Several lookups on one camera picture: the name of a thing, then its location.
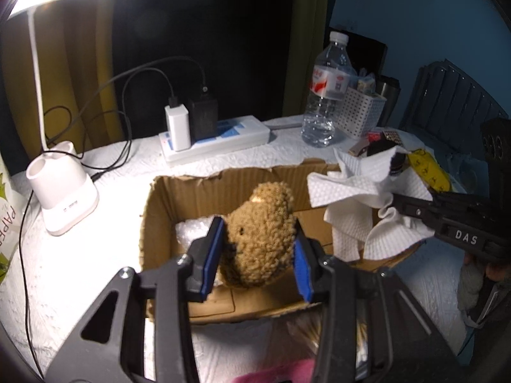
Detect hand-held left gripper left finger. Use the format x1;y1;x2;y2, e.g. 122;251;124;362
45;215;226;383

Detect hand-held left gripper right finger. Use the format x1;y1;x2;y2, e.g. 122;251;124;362
293;228;477;383

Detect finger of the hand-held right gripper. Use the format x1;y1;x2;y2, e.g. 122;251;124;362
390;192;440;231

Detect brown plush toy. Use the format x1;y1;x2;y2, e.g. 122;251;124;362
219;181;298;288

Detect cardboard box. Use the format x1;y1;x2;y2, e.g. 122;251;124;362
138;159;424;326

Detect white paper towel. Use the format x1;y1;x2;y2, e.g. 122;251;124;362
307;146;436;263

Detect person's right hand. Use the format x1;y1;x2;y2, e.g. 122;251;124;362
458;252;511;328

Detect bubble wrap sheet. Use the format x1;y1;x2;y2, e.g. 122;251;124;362
175;216;224;288

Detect yellow packet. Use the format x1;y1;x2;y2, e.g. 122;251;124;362
407;148;453;193

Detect dark round jar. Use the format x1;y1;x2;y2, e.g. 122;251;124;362
366;138;410;176

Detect clear bag of cotton swabs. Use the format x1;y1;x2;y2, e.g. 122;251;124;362
275;307;372;379

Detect small patterned box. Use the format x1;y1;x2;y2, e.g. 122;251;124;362
367;128;404;145

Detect pink cloth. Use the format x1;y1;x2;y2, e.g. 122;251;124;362
232;358;320;383

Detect white perforated basket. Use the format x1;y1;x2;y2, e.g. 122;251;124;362
334;82;388;140

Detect dark blue slatted chair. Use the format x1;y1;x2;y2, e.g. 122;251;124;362
399;59;506;156

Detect steel tumbler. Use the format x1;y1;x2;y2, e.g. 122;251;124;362
375;75;401;128

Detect white power strip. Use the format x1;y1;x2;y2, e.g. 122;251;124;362
159;115;271;167

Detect white usb charger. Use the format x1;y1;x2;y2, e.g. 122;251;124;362
165;104;192;152

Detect black power adapter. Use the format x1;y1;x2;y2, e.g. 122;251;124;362
187;95;219;144

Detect clear plastic water bottle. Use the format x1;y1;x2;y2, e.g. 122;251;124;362
301;31;358;148

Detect white desk lamp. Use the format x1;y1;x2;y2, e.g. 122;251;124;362
0;0;132;237

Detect black box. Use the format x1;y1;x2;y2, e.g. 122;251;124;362
329;28;389;88

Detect green printed paper bag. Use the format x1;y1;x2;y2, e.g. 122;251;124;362
0;155;25;288

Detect yellow curtain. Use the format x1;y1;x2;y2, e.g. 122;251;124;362
0;0;124;176

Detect black usb cable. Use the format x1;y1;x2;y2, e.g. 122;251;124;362
90;67;181;182

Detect thin black cable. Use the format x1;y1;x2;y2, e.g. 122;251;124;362
19;189;46;381

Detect black adapter cable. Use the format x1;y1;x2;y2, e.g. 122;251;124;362
43;56;209;168

